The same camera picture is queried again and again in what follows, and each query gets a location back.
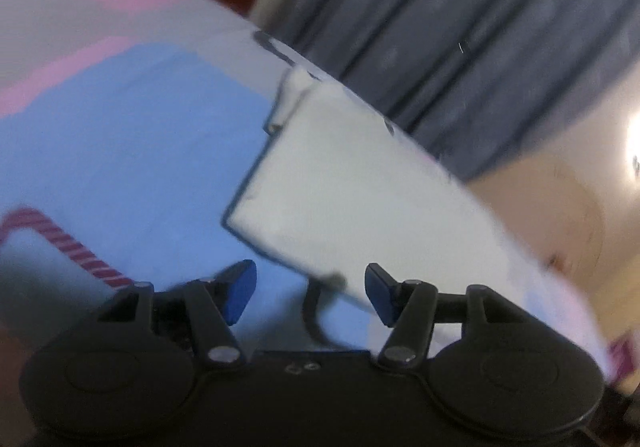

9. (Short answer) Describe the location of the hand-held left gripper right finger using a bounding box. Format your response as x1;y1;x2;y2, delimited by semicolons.
365;263;526;371

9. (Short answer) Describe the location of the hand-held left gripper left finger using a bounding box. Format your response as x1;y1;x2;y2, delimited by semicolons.
97;259;258;371

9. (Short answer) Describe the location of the cream knitted sweater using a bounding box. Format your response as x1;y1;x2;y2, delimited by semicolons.
221;67;506;315

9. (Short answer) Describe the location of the patterned grey pink bed sheet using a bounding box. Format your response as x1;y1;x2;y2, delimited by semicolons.
0;0;617;385

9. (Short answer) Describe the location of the blue grey curtain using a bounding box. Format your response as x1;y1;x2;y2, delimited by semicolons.
247;0;640;184

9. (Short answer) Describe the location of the wall lamp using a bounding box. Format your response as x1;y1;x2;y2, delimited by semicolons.
626;113;640;178

